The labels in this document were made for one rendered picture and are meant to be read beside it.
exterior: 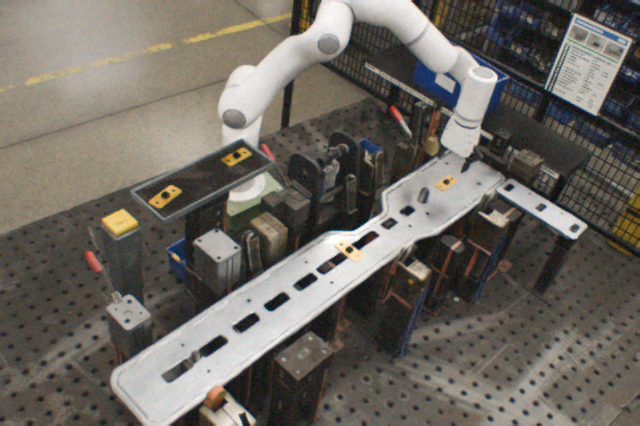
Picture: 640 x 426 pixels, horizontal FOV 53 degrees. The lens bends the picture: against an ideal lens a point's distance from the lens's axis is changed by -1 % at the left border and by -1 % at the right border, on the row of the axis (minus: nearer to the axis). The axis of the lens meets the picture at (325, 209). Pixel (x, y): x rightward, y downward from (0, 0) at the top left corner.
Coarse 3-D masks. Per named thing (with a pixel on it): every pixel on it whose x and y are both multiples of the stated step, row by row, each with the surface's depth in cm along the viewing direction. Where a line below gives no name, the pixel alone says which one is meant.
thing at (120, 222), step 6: (114, 216) 155; (120, 216) 156; (126, 216) 156; (108, 222) 154; (114, 222) 154; (120, 222) 154; (126, 222) 154; (132, 222) 155; (114, 228) 152; (120, 228) 153; (126, 228) 153
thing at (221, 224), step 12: (228, 192) 174; (216, 204) 173; (192, 216) 175; (204, 216) 173; (216, 216) 177; (192, 228) 178; (204, 228) 176; (216, 228) 180; (192, 240) 181; (192, 252) 184; (192, 264) 188; (192, 276) 191; (192, 288) 195
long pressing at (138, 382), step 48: (384, 192) 199; (432, 192) 203; (480, 192) 206; (336, 240) 182; (384, 240) 184; (240, 288) 164; (288, 288) 167; (336, 288) 169; (192, 336) 152; (240, 336) 154; (288, 336) 156; (144, 384) 141; (192, 384) 143
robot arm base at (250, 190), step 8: (256, 176) 226; (248, 184) 219; (256, 184) 223; (264, 184) 224; (232, 192) 219; (240, 192) 219; (248, 192) 220; (256, 192) 221; (232, 200) 217; (240, 200) 217; (248, 200) 218
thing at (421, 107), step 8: (416, 104) 199; (424, 104) 201; (416, 112) 201; (424, 112) 202; (416, 120) 202; (424, 120) 204; (416, 128) 203; (416, 136) 205; (416, 144) 207; (416, 152) 209
